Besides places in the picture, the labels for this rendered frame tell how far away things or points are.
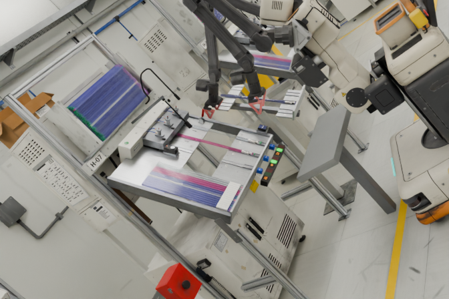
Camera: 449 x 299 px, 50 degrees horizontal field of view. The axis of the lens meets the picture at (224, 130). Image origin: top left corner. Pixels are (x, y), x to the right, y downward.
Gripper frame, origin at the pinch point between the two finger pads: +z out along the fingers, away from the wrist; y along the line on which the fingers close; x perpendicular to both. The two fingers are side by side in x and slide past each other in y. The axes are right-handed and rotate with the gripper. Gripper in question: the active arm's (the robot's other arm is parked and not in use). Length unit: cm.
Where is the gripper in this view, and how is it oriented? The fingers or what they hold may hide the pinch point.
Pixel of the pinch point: (213, 113)
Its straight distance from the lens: 282.9
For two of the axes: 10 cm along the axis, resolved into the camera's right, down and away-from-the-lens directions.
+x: 9.2, 2.6, -2.9
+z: -0.2, 7.9, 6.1
